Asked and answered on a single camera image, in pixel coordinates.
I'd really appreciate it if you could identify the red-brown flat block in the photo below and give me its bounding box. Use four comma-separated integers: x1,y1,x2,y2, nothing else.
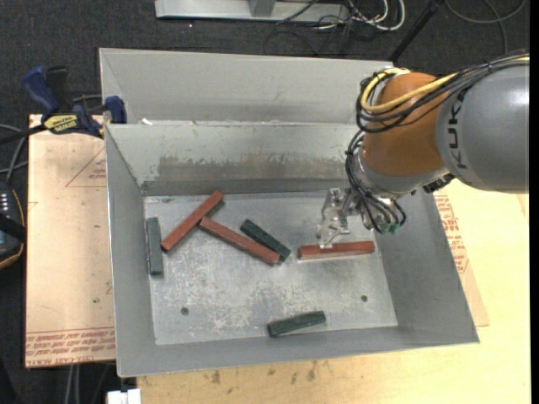
159,189,226,253
197,216,282,267
296,240,376,262

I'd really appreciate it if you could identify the dark green flat block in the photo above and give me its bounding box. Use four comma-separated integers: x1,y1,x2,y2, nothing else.
239,219,292,263
266,310,328,338
145,216,164,276

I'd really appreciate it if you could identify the grey metal bin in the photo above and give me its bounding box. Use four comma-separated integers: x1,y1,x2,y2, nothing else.
99,47,481,378

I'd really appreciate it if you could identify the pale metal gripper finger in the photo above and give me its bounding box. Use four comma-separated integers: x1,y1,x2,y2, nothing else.
316,222,334,250
331,220,352,243

